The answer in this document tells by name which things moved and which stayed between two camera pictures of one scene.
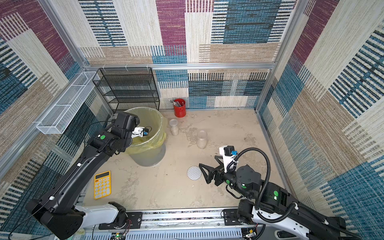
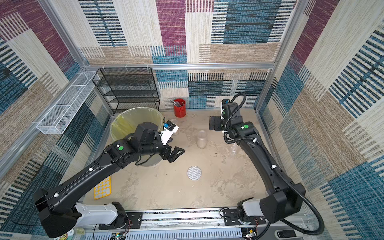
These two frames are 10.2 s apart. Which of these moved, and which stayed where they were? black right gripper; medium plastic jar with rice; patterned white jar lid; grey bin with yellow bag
Moved: black right gripper
Stayed: grey bin with yellow bag; medium plastic jar with rice; patterned white jar lid
